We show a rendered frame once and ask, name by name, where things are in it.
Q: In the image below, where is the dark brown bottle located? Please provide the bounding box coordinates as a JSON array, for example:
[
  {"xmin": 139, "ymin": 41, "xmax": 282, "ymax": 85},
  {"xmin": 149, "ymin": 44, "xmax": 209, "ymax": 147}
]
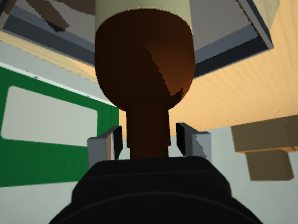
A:
[{"xmin": 94, "ymin": 0, "xmax": 196, "ymax": 159}]

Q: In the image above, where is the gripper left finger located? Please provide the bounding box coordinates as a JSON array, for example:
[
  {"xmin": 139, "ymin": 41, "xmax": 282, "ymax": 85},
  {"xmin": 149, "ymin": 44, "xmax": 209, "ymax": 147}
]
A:
[{"xmin": 87, "ymin": 126, "xmax": 123, "ymax": 169}]

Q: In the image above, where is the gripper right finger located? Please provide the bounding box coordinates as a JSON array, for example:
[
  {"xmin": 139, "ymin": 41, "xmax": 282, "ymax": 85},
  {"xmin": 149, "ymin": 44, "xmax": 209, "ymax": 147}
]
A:
[{"xmin": 176, "ymin": 122, "xmax": 212, "ymax": 164}]

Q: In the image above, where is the dark grey tray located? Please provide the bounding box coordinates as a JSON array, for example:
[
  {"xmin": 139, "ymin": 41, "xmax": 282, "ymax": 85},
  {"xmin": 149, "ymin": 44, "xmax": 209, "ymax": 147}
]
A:
[{"xmin": 0, "ymin": 0, "xmax": 274, "ymax": 80}]

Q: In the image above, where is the green plastic crate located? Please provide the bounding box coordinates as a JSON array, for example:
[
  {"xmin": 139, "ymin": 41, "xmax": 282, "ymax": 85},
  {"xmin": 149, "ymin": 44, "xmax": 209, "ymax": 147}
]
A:
[{"xmin": 0, "ymin": 66, "xmax": 119, "ymax": 187}]

